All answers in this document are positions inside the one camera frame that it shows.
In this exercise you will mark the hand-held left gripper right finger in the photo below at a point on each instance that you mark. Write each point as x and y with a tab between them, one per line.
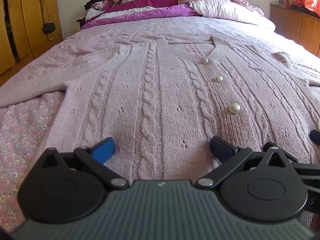
222	150

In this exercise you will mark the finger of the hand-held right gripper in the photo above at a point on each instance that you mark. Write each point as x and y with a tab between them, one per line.
316	137
310	171

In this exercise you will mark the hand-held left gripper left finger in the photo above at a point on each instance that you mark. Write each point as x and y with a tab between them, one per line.
103	151

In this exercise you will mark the dark clothes pile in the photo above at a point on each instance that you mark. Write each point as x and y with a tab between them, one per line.
96	1

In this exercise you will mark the pink floral bedsheet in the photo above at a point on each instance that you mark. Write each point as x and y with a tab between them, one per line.
25	135

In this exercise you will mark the brown wooden cabinet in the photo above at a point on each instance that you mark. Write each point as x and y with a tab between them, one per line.
297	27

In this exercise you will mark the dark wooden nightstand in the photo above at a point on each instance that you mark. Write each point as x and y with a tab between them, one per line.
81	23

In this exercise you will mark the small black purse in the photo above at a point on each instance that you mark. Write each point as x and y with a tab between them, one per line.
48	28

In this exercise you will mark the pale pink ruffled comforter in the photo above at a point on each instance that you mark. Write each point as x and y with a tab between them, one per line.
225	7

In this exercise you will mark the magenta and white striped quilt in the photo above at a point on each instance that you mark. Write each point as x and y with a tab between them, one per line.
140	11

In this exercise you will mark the light wooden wardrobe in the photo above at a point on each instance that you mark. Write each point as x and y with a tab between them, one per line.
22	17

